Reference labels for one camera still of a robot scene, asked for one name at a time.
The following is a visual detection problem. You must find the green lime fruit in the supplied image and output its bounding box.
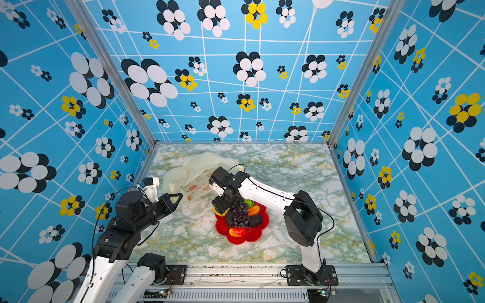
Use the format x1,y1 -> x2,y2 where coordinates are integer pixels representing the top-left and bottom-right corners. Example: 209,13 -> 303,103
245,199 -> 255,208

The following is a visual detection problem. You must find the orange small fruit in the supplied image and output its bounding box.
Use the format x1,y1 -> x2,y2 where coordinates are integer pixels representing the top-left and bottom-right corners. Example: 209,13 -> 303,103
248,205 -> 261,217

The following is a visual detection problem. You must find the dark avocado left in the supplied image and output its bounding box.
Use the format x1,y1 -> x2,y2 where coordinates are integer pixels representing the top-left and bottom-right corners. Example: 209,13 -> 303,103
226,210 -> 234,228

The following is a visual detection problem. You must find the red yellow mango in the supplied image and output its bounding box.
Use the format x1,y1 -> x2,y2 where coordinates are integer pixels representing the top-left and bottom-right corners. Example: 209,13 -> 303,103
229,227 -> 247,237

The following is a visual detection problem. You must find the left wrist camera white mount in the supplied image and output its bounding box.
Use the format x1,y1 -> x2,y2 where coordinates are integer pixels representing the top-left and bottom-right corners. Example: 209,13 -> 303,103
142,178 -> 160,203

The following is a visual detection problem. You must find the purple grape bunch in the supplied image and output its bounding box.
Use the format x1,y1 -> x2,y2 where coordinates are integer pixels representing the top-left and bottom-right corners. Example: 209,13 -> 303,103
232,200 -> 249,227

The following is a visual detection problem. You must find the red flower-shaped plate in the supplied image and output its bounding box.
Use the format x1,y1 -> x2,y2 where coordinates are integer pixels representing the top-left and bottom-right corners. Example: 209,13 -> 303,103
213,200 -> 270,245

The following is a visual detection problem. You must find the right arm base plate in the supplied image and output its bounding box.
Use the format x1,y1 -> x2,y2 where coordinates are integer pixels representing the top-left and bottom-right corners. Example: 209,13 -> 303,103
285,265 -> 339,288

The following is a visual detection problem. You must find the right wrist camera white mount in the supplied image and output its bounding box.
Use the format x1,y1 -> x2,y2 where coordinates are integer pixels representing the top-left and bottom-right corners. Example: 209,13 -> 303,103
209,167 -> 233,196

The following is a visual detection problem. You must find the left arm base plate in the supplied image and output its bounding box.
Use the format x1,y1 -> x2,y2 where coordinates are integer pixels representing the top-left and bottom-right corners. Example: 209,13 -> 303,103
162,265 -> 188,286

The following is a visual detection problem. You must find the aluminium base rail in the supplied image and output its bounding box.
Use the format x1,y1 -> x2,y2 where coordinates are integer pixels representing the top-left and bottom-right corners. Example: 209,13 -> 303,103
69,262 -> 402,303

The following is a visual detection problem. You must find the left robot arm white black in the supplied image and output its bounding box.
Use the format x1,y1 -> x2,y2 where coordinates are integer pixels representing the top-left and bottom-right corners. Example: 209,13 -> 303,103
73,190 -> 187,302

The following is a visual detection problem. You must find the yellowish printed plastic bag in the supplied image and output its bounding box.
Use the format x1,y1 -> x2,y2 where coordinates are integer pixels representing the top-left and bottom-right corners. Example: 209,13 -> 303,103
161,152 -> 243,202

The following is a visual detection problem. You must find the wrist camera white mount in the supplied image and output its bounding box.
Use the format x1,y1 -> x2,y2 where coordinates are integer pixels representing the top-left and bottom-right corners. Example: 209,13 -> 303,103
142,178 -> 160,203
209,167 -> 233,196

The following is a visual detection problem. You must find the dark avocado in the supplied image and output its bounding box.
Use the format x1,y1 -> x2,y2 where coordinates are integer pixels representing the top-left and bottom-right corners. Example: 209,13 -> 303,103
246,213 -> 263,228
226,210 -> 234,228

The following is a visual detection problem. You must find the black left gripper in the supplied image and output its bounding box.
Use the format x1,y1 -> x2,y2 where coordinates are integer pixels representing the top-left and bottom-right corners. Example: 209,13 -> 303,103
134,191 -> 183,233

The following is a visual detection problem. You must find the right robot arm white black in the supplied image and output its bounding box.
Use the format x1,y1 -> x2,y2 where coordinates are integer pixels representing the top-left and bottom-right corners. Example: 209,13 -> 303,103
209,167 -> 323,285

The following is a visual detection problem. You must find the dark avocado right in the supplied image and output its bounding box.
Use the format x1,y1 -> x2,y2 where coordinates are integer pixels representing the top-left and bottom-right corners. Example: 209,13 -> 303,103
246,213 -> 263,228

